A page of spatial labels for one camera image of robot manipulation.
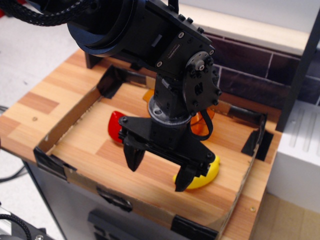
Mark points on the white appliance with grooves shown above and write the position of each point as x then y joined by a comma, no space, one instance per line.
295,174

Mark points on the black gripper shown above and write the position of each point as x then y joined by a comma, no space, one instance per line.
166,133

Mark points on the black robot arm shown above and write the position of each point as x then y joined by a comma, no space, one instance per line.
154,35

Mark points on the cardboard fence with black tape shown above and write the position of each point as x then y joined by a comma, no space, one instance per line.
81,169

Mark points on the yellow toy banana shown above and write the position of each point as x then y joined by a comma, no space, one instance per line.
203,178

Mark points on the black control panel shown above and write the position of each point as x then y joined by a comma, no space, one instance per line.
103,228

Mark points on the red toy strawberry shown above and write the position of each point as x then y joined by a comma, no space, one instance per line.
114,127

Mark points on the orange transparent toy pot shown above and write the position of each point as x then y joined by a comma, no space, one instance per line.
197,124

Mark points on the dark brick-pattern backsplash panel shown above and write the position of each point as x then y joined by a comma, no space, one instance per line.
252,72

